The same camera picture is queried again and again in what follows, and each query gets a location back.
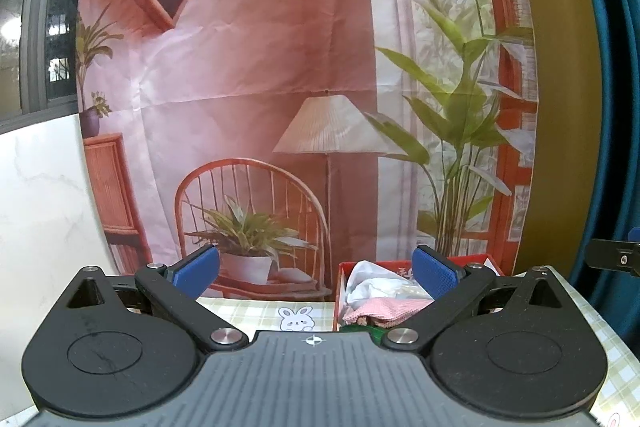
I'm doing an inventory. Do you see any white mesh cloth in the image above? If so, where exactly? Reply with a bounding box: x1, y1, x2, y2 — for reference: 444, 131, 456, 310
344, 259, 427, 309

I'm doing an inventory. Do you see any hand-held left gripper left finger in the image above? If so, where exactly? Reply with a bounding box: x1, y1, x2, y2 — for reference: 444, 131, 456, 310
64, 244, 249, 352

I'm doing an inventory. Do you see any green item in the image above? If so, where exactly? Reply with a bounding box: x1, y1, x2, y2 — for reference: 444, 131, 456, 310
340, 325, 388, 345

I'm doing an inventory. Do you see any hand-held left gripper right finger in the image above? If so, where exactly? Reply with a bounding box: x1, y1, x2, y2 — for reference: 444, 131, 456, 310
381, 245, 569, 353

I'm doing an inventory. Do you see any dark framed window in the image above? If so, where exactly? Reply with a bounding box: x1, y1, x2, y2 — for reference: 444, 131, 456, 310
0, 0, 101, 135

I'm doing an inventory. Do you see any teal curtain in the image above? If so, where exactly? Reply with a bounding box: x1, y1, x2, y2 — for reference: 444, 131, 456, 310
564, 0, 640, 304

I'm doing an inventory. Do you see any printed room scene wall backdrop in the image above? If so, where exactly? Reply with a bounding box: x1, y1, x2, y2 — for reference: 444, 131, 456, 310
75, 0, 540, 302

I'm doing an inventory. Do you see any red cardboard box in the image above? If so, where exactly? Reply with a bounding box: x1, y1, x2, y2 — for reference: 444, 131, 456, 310
333, 254, 502, 334

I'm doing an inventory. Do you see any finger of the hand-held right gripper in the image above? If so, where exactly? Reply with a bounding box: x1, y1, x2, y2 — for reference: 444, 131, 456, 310
585, 227, 640, 279

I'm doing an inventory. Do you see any pink cloth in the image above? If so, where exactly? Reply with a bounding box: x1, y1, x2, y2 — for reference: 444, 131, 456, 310
342, 298, 435, 327

